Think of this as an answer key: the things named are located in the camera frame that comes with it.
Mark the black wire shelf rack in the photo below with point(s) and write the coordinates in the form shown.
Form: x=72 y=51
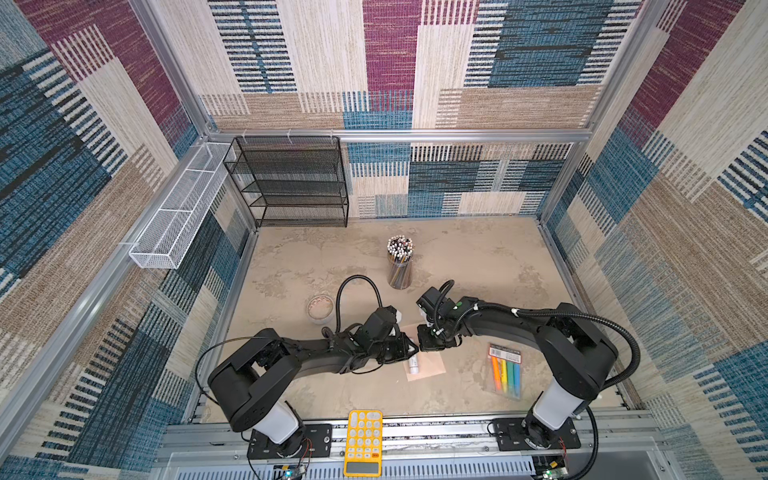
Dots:
x=290 y=181

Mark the pack of coloured highlighters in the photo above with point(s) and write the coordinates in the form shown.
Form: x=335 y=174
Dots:
x=504 y=371

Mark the yellow calculator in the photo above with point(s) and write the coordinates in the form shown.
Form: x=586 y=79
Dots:
x=363 y=445

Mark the white tape roll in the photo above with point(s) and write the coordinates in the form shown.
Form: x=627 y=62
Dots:
x=320 y=309

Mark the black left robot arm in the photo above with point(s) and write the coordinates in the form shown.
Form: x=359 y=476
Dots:
x=249 y=384

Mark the aluminium front rail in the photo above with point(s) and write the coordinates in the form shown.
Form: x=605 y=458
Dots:
x=619 y=429

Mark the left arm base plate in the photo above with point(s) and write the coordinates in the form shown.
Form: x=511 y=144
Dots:
x=313 y=440

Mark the white wire mesh basket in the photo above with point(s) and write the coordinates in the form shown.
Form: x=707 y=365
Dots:
x=165 y=241

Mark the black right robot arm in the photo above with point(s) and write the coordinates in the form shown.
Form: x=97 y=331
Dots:
x=585 y=353

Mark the metal cup of pencils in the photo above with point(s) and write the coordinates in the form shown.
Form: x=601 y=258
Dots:
x=400 y=253

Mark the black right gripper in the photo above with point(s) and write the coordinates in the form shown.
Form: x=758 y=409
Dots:
x=426 y=344

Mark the white glue stick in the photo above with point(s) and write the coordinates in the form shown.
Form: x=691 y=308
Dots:
x=413 y=364

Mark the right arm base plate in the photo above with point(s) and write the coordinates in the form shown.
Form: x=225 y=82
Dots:
x=510 y=433

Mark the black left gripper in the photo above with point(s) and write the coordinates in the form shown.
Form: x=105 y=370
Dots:
x=404 y=350

